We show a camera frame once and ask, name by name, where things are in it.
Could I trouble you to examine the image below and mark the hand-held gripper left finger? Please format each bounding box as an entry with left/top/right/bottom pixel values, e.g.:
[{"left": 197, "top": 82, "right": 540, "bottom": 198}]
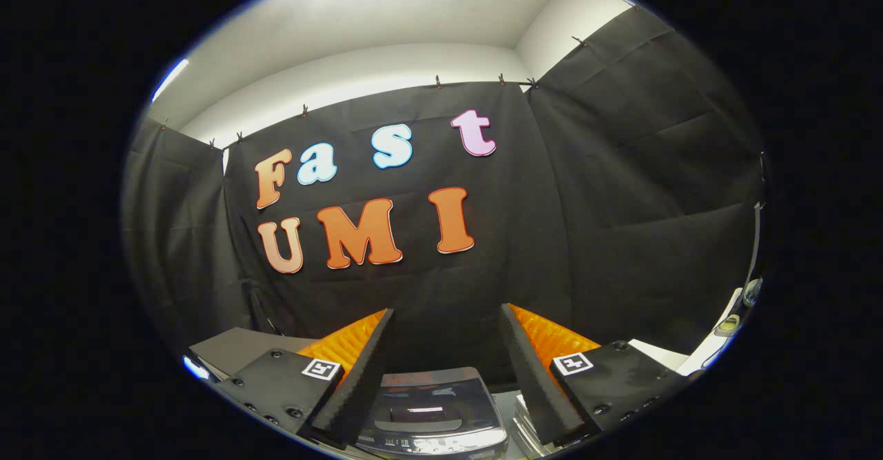
[{"left": 221, "top": 308, "right": 398, "bottom": 448}]

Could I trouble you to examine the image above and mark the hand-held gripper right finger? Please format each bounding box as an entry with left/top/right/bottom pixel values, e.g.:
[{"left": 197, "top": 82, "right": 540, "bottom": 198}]
[{"left": 502, "top": 303, "right": 691, "bottom": 448}]

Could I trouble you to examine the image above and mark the glossy washing machine lid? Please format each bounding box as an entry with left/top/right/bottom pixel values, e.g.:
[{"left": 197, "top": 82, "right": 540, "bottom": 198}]
[{"left": 373, "top": 367, "right": 502, "bottom": 437}]

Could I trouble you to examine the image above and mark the dark grey washing machine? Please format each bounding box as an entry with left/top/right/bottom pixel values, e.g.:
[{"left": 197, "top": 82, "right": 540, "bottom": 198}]
[{"left": 355, "top": 367, "right": 510, "bottom": 460}]

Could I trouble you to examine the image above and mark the stack of white papers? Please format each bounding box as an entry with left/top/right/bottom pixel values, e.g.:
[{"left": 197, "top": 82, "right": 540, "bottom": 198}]
[{"left": 512, "top": 392, "right": 557, "bottom": 458}]

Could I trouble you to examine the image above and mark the grey cabinet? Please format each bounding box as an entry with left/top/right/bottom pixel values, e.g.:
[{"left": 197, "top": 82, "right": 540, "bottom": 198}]
[{"left": 188, "top": 327, "right": 319, "bottom": 382}]

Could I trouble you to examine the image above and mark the white side table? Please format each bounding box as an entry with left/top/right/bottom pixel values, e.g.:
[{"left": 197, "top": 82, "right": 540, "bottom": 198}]
[{"left": 626, "top": 288, "right": 747, "bottom": 377}]

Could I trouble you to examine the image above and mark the narrow ceiling light strip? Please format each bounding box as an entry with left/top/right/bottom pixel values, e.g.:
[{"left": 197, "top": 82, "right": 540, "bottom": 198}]
[{"left": 150, "top": 58, "right": 190, "bottom": 104}]

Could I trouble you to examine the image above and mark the dark hanging strap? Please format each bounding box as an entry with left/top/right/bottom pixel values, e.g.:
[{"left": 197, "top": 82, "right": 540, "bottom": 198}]
[{"left": 748, "top": 152, "right": 768, "bottom": 288}]

